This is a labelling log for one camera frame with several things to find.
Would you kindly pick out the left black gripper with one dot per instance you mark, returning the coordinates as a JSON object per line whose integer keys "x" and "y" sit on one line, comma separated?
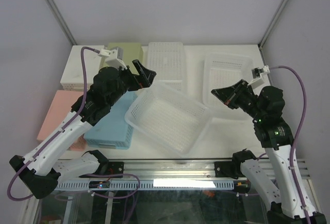
{"x": 147, "y": 80}

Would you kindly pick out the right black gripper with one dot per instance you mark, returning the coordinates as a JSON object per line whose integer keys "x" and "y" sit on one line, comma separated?
{"x": 229, "y": 95}

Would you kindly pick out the clear perforated basket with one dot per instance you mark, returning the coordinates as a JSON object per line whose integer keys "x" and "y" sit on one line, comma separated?
{"x": 168, "y": 59}
{"x": 169, "y": 117}

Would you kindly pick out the green perforated basket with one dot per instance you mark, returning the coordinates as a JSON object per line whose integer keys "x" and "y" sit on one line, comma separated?
{"x": 131, "y": 51}

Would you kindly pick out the white bottom basket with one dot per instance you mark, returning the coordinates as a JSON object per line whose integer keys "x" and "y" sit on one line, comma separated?
{"x": 223, "y": 70}

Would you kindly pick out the blue basket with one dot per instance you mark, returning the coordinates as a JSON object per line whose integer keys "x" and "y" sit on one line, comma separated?
{"x": 112, "y": 131}

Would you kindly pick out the white perforated basket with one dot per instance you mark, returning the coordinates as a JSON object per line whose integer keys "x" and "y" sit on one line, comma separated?
{"x": 72, "y": 77}

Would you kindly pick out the pink perforated basket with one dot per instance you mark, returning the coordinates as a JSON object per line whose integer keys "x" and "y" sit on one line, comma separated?
{"x": 58, "y": 110}

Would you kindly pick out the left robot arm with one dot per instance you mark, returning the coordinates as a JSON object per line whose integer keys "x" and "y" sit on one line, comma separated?
{"x": 40, "y": 169}

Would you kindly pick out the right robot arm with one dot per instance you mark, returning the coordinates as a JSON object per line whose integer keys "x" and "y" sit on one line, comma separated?
{"x": 286, "y": 201}

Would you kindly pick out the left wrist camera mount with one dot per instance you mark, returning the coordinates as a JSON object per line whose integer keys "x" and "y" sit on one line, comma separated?
{"x": 112, "y": 58}

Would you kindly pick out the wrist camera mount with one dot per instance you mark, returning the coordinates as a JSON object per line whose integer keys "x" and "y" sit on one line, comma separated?
{"x": 258, "y": 75}
{"x": 112, "y": 58}

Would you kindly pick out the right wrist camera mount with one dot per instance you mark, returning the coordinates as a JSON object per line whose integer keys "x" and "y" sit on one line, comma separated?
{"x": 258, "y": 75}

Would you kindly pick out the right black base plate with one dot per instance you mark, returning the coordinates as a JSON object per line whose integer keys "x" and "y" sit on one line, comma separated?
{"x": 227, "y": 169}

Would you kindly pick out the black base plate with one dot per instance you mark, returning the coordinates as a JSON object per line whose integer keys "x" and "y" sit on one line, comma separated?
{"x": 227, "y": 169}
{"x": 113, "y": 168}

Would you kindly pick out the aluminium mounting rail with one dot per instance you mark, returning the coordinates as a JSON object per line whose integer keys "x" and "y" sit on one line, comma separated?
{"x": 148, "y": 169}

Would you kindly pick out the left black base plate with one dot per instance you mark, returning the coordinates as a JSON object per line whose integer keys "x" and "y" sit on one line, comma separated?
{"x": 113, "y": 168}

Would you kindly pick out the white slotted cable duct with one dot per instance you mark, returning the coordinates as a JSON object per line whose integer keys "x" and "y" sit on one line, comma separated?
{"x": 158, "y": 184}

